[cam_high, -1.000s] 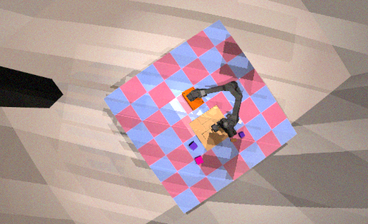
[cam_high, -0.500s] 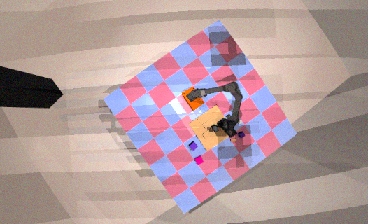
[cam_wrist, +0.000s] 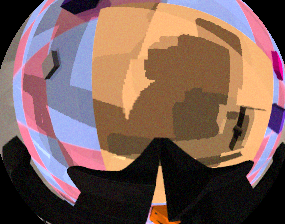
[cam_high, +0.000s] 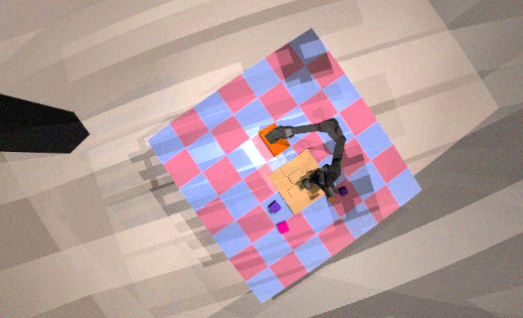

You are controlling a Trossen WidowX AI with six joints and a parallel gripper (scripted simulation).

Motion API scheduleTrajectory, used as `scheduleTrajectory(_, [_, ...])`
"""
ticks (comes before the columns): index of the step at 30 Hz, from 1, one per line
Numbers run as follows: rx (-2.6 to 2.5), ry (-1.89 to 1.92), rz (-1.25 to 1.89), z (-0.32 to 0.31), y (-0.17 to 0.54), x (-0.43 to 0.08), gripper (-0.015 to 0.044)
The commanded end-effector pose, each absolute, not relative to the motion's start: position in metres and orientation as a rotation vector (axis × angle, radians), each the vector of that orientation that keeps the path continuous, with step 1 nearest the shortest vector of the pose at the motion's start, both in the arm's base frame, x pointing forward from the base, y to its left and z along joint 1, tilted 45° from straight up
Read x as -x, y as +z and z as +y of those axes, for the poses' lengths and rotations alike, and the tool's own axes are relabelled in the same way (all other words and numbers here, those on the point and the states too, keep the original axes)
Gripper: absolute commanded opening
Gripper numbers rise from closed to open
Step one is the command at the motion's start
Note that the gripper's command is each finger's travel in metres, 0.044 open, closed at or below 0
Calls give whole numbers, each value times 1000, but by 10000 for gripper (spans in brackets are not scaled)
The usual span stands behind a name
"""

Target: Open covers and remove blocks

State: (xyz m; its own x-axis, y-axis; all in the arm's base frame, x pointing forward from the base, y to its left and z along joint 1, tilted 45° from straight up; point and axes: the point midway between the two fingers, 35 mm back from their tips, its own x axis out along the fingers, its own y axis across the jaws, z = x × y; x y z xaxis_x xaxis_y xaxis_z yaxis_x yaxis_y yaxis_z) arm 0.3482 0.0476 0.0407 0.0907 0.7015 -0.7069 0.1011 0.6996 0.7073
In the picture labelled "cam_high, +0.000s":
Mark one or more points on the small pink flat block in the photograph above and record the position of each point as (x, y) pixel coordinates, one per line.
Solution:
(283, 227)

